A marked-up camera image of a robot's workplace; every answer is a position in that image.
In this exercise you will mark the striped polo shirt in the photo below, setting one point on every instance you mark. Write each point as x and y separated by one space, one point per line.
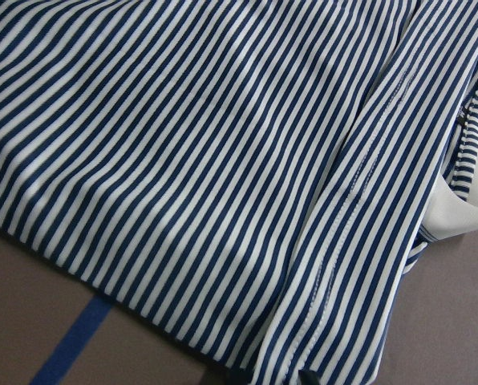
252 177

